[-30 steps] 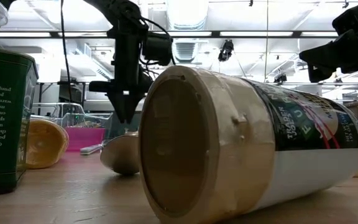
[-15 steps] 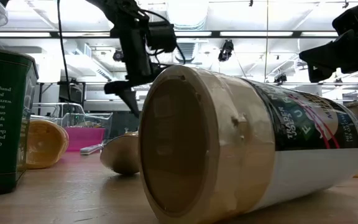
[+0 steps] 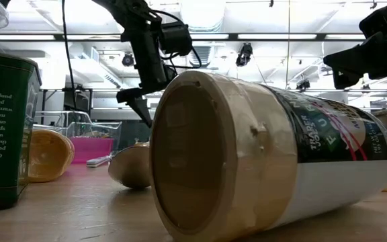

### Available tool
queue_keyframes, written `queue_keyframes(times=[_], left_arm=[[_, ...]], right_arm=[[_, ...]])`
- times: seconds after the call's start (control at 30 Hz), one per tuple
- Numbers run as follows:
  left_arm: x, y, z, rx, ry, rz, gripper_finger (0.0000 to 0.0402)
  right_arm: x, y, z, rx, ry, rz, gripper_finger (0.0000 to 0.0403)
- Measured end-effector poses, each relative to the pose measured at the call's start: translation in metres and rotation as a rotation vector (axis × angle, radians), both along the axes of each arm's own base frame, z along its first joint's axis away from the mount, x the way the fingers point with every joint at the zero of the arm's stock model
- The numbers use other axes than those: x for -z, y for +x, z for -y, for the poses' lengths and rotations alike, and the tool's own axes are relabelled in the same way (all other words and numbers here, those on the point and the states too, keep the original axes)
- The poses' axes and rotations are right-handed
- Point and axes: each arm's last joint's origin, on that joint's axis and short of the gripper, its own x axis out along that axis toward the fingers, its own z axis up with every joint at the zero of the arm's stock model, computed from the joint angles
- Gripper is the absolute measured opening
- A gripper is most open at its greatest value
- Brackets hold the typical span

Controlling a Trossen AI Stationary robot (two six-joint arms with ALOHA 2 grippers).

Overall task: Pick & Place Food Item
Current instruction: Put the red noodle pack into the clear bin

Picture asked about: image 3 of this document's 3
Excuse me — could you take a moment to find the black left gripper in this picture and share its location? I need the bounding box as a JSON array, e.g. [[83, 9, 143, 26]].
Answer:
[[116, 32, 177, 128]]

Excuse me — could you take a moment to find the green pepper tin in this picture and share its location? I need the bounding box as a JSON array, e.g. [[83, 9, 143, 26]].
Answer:
[[0, 48, 42, 212]]

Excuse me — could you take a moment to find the ceiling light strip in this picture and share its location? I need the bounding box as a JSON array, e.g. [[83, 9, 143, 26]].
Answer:
[[66, 34, 124, 40], [325, 34, 366, 40], [237, 34, 317, 40], [190, 34, 230, 40], [0, 34, 56, 40]]

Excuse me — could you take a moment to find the pink plastic bowl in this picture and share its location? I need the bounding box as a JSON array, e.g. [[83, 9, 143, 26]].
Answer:
[[69, 136, 114, 165]]

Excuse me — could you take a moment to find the clear rigid organizer bin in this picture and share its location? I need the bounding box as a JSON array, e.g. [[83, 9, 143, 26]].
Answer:
[[34, 110, 123, 151]]

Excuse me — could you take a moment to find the black overhead beam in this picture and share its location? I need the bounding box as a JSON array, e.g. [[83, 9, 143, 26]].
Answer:
[[0, 32, 368, 42]]

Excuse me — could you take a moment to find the silver spoon orange handle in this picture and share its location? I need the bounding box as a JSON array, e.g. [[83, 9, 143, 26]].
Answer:
[[108, 141, 153, 190]]

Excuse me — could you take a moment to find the thin hanging cable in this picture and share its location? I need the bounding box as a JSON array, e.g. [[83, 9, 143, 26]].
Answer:
[[286, 0, 291, 90]]

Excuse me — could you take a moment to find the teal-handled spoon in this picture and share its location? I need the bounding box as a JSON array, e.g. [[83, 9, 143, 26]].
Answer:
[[85, 154, 114, 168]]

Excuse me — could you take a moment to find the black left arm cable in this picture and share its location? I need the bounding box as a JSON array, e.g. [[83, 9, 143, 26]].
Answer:
[[60, 0, 77, 112]]

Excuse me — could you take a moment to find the ceiling air duct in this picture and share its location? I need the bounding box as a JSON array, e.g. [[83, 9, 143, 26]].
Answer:
[[179, 0, 228, 70]]

